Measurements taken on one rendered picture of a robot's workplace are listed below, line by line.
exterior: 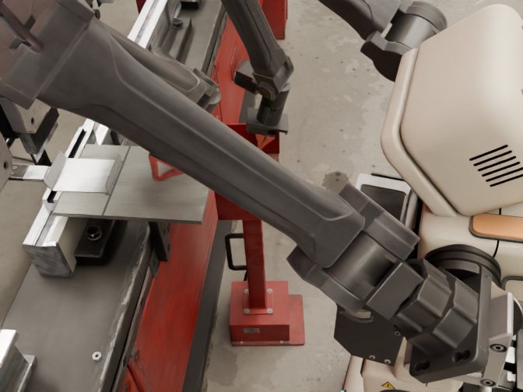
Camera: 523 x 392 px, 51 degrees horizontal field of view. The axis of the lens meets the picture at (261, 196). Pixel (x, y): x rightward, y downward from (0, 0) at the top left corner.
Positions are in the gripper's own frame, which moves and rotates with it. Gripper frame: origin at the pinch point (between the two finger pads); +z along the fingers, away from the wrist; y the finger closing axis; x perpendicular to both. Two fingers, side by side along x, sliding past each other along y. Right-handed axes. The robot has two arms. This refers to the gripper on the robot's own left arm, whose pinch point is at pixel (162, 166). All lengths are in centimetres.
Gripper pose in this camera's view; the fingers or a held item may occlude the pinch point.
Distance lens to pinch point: 98.3
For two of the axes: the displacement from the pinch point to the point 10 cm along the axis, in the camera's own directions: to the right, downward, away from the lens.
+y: -1.2, 7.3, -6.8
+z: -4.6, 5.6, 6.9
